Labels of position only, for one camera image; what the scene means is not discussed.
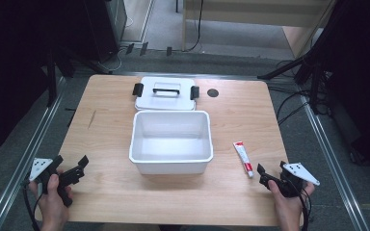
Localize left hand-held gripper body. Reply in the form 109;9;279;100
28;157;86;208

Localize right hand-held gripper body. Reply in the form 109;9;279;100
258;162;321;198

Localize person's right hand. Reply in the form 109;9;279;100
267;179;316;224

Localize person's left hand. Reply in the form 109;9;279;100
28;173;74;224

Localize white and red tube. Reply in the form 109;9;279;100
232;141;255;179

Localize black metal stand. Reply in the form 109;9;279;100
44;47;60;108

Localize white plastic storage box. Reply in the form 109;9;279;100
128;110;215;176

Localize black tripod stand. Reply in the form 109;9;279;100
256;52;330;115

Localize dark curtain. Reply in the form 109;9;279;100
0;0;90;162
314;0;370;176

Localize black cabinet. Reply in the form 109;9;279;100
82;0;128;64

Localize metal floor rail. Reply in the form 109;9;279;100
0;76;67;231
298;85;370;231

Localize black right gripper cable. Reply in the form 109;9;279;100
288;179;313;231

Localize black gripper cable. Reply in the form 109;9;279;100
21;181;43;231
288;179;313;231

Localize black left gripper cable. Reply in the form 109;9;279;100
21;181;43;231

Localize black floor cables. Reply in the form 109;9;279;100
275;81;330;127

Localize white lid with black handle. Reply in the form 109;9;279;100
132;76;200;113

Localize white floor cable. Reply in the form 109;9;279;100
107;15;135;72

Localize light wooden frame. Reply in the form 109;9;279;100
181;0;336;60

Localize black hanging cable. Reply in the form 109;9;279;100
186;0;205;53

